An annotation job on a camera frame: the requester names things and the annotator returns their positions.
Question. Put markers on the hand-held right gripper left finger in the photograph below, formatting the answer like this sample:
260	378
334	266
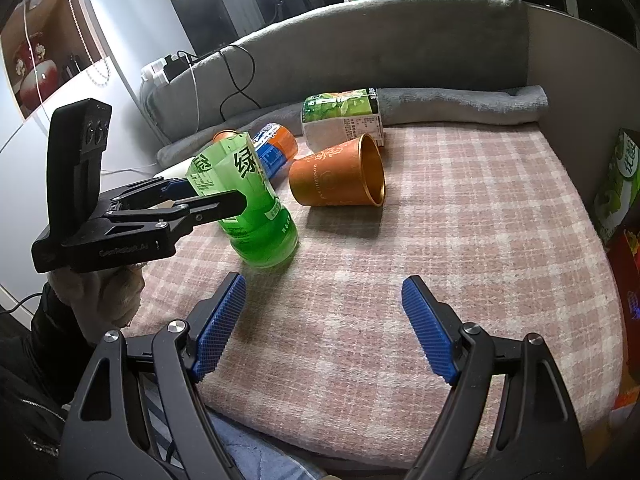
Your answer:
222	327

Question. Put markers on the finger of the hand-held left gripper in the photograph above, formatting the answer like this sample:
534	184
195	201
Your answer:
177	189
220	205

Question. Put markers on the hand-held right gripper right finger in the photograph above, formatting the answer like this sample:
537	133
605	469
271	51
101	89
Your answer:
430	330

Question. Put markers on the orange metal cup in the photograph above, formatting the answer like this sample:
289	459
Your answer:
325	180

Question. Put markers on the person's left hand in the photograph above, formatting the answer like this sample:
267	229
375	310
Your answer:
110	290

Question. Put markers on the green plastic bottle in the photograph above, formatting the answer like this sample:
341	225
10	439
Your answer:
260	235

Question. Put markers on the orange capped bottle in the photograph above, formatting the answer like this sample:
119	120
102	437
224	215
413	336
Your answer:
225	136

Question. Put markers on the blue and orange bottle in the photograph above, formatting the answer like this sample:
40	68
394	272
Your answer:
277	147

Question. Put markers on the pink plaid blanket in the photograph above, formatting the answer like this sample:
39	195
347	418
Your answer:
450	235

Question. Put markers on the red and white figure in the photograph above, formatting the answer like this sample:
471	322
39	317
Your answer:
40	77

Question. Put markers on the white power strip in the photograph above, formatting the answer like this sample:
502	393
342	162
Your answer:
152	71

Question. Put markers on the person's blue jeans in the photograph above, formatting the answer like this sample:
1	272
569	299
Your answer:
240	447

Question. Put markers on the black charger plug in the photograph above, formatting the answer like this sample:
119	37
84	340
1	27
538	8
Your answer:
177	65

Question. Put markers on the white and green drink carton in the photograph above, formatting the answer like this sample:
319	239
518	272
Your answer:
340	120

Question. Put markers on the dark window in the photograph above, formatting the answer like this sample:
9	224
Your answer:
220	5

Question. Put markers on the red printed box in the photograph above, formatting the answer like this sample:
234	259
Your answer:
631	270

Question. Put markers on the person's black jacket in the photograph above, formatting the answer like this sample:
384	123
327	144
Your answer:
25	425

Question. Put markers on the grey fleece blanket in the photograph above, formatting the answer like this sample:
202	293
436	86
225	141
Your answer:
375	45

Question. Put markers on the green printed box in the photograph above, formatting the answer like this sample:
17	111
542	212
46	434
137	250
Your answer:
620	190

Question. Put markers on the grey bed frame panel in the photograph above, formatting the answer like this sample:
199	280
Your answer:
565	60

